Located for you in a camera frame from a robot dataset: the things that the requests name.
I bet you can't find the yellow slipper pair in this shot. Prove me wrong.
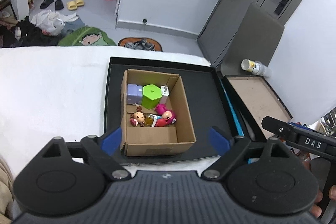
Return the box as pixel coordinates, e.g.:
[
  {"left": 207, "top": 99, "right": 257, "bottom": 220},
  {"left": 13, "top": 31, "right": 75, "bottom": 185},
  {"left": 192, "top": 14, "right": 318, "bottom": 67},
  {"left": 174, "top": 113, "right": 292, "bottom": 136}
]
[
  {"left": 67, "top": 1, "right": 77, "bottom": 11},
  {"left": 74, "top": 0, "right": 85, "bottom": 7}
]

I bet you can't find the black slipper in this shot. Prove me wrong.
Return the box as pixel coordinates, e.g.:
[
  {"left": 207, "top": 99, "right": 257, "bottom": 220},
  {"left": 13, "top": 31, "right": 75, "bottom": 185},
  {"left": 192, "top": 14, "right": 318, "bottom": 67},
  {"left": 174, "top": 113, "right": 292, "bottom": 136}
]
[
  {"left": 55, "top": 0, "right": 64, "bottom": 11},
  {"left": 40, "top": 0, "right": 54, "bottom": 9}
]

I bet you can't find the green cartoon cushion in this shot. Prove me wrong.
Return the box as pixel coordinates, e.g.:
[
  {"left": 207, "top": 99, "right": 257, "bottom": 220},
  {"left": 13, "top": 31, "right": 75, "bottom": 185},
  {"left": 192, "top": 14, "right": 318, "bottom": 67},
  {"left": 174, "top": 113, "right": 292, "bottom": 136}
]
[{"left": 58, "top": 26, "right": 116, "bottom": 47}]

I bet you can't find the grey cabinet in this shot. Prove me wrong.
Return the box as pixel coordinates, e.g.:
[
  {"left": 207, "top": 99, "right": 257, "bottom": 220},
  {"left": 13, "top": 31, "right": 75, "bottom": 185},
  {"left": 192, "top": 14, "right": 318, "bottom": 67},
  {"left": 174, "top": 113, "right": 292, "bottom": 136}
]
[{"left": 197, "top": 0, "right": 302, "bottom": 76}]

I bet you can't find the black shallow tray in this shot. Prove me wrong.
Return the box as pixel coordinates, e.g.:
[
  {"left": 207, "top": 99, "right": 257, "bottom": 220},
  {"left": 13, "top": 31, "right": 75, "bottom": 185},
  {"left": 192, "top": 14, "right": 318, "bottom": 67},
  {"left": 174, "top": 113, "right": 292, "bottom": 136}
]
[{"left": 100, "top": 57, "right": 253, "bottom": 164}]

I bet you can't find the brown board black frame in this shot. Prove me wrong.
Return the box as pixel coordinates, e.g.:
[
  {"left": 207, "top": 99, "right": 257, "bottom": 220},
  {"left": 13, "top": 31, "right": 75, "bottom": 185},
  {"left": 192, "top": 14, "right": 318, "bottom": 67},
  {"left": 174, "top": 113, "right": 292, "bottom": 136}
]
[{"left": 227, "top": 76, "right": 292, "bottom": 139}]

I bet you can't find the black slipper left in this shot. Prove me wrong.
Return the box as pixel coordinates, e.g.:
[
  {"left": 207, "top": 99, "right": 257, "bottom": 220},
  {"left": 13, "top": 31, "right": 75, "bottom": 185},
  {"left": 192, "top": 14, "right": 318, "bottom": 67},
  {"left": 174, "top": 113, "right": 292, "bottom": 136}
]
[{"left": 40, "top": 0, "right": 54, "bottom": 9}]

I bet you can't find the black door handle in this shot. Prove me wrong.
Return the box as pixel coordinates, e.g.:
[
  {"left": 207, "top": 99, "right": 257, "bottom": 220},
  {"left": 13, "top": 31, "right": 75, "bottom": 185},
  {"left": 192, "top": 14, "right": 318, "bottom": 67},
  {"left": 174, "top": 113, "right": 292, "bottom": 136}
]
[{"left": 274, "top": 0, "right": 289, "bottom": 15}]

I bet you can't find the green hexagonal container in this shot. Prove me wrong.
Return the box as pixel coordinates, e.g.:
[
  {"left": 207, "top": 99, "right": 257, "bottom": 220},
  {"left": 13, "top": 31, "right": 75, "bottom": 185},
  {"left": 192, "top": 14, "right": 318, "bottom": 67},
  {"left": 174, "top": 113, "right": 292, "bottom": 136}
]
[{"left": 141, "top": 84, "right": 162, "bottom": 109}]

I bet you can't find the brown haired girl figurine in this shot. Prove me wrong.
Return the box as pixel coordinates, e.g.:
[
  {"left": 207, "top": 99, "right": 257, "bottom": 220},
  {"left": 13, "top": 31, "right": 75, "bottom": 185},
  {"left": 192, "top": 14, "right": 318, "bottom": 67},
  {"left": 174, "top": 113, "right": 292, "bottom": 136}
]
[{"left": 130, "top": 106, "right": 146, "bottom": 127}]

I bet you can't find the pink dinosaur toy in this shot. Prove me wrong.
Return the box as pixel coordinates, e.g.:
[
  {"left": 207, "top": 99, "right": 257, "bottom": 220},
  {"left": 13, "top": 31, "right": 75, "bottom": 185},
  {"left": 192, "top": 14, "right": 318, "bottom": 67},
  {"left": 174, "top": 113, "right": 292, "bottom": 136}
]
[{"left": 155, "top": 104, "right": 177, "bottom": 125}]

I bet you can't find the black slipper right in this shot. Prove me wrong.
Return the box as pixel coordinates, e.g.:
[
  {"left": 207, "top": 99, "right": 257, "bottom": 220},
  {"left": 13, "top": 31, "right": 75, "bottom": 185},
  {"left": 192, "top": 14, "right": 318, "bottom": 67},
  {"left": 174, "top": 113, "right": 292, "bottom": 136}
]
[{"left": 55, "top": 0, "right": 64, "bottom": 11}]

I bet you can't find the white power adapter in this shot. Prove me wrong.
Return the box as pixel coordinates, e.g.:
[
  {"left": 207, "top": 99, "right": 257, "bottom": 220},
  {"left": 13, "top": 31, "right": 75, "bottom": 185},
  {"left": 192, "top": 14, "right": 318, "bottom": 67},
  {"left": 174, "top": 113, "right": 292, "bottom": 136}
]
[{"left": 159, "top": 85, "right": 169, "bottom": 104}]

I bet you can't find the white plastic bag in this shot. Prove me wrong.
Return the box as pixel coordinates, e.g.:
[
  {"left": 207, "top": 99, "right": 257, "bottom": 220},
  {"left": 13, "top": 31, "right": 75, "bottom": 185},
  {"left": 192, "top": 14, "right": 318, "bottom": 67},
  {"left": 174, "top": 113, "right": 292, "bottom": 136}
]
[{"left": 30, "top": 10, "right": 79, "bottom": 36}]

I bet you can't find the purple plastic box toy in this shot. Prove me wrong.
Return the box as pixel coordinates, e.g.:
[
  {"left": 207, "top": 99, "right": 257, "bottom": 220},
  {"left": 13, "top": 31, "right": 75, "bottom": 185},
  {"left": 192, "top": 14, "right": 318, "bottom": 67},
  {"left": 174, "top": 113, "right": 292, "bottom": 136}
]
[{"left": 126, "top": 84, "right": 143, "bottom": 106}]

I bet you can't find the person's right hand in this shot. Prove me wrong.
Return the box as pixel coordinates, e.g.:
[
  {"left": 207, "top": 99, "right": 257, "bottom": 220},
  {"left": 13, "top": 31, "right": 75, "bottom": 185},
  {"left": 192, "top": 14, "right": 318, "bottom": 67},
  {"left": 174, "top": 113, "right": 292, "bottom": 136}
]
[{"left": 312, "top": 184, "right": 336, "bottom": 219}]

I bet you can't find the brown cardboard box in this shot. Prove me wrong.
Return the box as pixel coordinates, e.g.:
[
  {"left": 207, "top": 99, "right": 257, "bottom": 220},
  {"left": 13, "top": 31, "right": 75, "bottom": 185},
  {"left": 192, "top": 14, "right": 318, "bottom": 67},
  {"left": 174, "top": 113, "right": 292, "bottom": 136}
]
[{"left": 120, "top": 69, "right": 197, "bottom": 157}]

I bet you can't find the yellow slipper pair left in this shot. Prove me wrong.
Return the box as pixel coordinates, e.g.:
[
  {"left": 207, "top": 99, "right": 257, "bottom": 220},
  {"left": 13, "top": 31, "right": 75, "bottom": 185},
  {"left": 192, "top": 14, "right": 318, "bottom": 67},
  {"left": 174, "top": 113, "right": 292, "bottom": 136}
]
[{"left": 67, "top": 1, "right": 77, "bottom": 11}]

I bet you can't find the yellow slipper pair right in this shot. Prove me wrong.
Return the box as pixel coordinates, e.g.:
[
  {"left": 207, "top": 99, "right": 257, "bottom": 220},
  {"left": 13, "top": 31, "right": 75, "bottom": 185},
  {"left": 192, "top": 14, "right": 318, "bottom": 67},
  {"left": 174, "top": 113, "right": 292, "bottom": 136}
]
[{"left": 74, "top": 0, "right": 85, "bottom": 7}]

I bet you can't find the white yellow cup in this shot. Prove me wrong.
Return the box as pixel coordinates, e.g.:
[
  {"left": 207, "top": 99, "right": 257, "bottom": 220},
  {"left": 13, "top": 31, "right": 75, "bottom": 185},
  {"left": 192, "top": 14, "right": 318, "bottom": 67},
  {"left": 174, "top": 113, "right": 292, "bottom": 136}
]
[{"left": 241, "top": 59, "right": 272, "bottom": 77}]

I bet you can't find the orange rimmed floor mat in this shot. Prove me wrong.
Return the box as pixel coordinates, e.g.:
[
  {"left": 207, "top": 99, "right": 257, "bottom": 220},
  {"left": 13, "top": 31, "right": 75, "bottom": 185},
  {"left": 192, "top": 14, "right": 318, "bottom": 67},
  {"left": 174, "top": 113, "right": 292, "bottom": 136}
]
[{"left": 118, "top": 37, "right": 163, "bottom": 52}]

